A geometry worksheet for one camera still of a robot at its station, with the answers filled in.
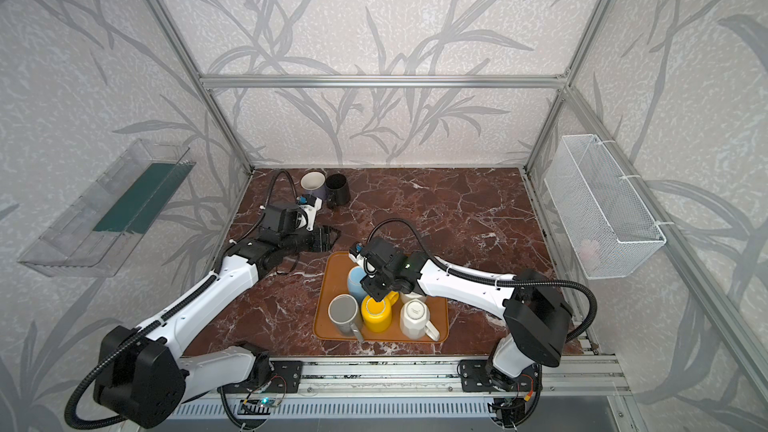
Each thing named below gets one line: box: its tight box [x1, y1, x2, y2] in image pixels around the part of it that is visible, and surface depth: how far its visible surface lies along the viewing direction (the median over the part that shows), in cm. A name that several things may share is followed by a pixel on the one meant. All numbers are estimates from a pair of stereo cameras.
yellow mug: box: [361, 291, 399, 333], surface depth 77 cm
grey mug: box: [328, 294, 364, 342], surface depth 75 cm
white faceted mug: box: [400, 298, 440, 342], surface depth 76 cm
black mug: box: [325, 173, 350, 208], surface depth 107 cm
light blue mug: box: [348, 266, 368, 304], surface depth 82 cm
